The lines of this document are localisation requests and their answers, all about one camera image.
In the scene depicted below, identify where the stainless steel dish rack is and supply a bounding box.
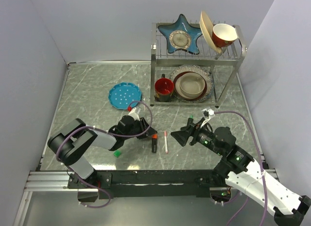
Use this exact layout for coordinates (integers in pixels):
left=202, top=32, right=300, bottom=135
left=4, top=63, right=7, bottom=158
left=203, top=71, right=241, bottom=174
left=150, top=23, right=247, bottom=108

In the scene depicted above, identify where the red and white bowl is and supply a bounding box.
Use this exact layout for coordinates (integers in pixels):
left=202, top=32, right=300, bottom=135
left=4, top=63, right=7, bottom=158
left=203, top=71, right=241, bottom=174
left=212, top=23, right=238, bottom=48

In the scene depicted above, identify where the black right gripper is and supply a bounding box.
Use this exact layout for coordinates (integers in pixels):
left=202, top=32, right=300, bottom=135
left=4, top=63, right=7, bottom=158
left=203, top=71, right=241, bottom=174
left=170, top=117, right=223, bottom=155

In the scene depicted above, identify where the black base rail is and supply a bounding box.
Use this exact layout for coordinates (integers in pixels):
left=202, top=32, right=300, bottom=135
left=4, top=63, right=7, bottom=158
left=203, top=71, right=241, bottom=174
left=67, top=169, right=241, bottom=199

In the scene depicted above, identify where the black green-tipped highlighter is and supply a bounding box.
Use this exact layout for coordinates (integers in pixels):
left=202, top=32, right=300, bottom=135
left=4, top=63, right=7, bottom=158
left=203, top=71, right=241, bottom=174
left=187, top=115, right=193, bottom=126

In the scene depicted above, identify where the beige bowl on lower shelf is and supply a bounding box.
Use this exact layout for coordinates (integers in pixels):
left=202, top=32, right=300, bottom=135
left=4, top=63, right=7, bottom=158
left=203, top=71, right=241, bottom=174
left=175, top=72, right=207, bottom=99

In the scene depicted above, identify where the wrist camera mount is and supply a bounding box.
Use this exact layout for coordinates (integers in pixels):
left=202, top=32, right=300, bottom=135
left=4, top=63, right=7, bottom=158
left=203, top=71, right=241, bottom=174
left=201, top=107, right=215, bottom=127
left=128, top=106, right=141, bottom=121

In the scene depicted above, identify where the green highlighter cap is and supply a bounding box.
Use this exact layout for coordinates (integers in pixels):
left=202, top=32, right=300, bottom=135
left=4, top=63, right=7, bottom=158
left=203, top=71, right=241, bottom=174
left=114, top=150, right=121, bottom=157

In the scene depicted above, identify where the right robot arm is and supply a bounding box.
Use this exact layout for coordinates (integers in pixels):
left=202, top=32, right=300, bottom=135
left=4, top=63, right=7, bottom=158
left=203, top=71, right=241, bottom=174
left=171, top=118, right=311, bottom=226

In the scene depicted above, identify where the patterned glass plate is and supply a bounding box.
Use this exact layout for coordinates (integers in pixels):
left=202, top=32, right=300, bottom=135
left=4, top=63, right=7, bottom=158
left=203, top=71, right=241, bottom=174
left=169, top=65, right=214, bottom=103

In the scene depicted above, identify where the cream plate on rack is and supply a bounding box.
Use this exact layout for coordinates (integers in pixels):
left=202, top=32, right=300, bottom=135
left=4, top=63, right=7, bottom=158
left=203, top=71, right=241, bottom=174
left=199, top=11, right=222, bottom=53

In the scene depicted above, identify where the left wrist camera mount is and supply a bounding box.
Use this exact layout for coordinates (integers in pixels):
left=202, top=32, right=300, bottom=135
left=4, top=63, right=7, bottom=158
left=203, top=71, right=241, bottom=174
left=128, top=106, right=141, bottom=121

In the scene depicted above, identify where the blue star-shaped dish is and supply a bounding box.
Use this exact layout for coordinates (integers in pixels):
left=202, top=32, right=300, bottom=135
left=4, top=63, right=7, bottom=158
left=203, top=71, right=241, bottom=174
left=158, top=14, right=202, bottom=55

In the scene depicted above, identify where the dark floral red mug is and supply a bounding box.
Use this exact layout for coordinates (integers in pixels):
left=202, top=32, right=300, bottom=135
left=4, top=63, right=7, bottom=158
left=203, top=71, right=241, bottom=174
left=155, top=74, right=174, bottom=102

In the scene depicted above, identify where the dark red plate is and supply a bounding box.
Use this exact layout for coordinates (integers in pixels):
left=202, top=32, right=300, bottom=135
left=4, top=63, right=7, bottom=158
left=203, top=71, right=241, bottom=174
left=173, top=70, right=208, bottom=100

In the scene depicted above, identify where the white pink-tipped marker pen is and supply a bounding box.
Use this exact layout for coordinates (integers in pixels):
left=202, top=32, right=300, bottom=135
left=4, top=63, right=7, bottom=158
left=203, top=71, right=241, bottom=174
left=164, top=131, right=169, bottom=154

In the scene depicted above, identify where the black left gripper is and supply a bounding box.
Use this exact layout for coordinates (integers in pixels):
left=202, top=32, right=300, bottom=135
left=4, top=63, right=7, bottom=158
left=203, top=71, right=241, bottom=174
left=123, top=117, right=157, bottom=140

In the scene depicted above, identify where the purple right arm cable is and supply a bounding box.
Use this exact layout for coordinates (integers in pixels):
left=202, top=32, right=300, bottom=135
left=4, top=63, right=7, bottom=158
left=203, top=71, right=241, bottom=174
left=213, top=110, right=269, bottom=226

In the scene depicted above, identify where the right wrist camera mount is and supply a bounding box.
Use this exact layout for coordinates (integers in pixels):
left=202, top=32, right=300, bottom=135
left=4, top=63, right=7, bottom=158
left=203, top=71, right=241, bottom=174
left=201, top=107, right=215, bottom=127

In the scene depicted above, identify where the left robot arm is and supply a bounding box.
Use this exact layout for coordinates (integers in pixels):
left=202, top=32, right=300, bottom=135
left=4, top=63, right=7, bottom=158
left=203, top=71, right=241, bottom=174
left=48, top=115, right=157, bottom=188

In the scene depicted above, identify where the black orange-tipped highlighter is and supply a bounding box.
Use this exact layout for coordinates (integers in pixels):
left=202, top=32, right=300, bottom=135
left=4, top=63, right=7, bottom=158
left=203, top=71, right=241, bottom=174
left=152, top=139, right=157, bottom=153

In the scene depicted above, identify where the blue polka dot plate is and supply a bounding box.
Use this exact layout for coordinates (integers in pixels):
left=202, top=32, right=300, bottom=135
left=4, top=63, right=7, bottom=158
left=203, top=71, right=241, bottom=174
left=108, top=82, right=142, bottom=110

